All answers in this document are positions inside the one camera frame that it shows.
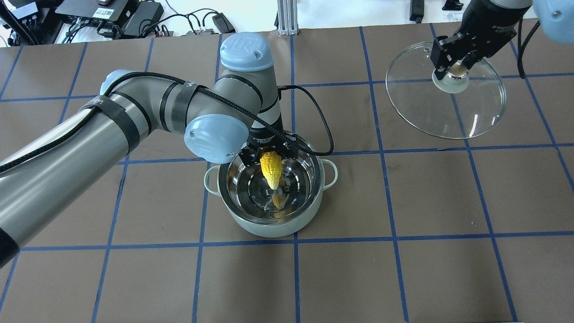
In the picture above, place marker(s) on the black electronics box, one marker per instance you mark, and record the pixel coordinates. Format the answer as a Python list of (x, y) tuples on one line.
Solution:
[(114, 19)]

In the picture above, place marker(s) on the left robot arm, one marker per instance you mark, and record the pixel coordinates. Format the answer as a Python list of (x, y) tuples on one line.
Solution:
[(239, 116)]

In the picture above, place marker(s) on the small black adapter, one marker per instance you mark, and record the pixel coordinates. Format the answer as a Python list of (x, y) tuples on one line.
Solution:
[(222, 24)]

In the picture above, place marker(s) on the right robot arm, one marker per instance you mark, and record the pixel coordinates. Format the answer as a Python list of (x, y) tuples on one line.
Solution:
[(555, 18)]

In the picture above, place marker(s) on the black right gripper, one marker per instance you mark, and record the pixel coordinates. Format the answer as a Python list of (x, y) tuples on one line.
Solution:
[(485, 23)]

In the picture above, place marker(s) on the pale green steel pot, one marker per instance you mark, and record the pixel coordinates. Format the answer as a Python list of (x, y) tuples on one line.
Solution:
[(270, 213)]

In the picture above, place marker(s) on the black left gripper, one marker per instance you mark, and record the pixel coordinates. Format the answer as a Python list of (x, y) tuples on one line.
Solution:
[(266, 142)]

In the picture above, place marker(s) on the yellow corn cob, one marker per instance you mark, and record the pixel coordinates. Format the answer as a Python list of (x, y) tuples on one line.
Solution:
[(271, 167)]

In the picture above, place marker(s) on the aluminium frame post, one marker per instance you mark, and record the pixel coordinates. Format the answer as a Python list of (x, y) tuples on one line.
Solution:
[(287, 20)]

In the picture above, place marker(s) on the glass pot lid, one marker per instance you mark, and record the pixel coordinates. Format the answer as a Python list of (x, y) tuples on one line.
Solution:
[(463, 105)]

